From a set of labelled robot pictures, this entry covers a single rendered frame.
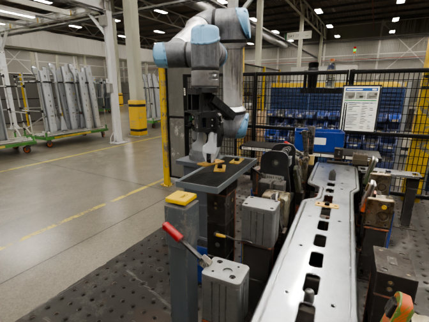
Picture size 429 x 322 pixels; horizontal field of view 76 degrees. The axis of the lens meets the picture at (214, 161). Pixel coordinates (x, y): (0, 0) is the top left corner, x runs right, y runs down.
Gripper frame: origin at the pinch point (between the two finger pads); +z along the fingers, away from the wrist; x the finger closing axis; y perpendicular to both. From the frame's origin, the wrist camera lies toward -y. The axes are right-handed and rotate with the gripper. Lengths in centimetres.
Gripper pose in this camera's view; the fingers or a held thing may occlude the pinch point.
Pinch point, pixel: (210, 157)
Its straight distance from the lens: 81.5
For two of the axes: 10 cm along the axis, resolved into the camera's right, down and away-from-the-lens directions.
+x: 7.0, 1.8, -6.9
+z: 0.0, 9.7, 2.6
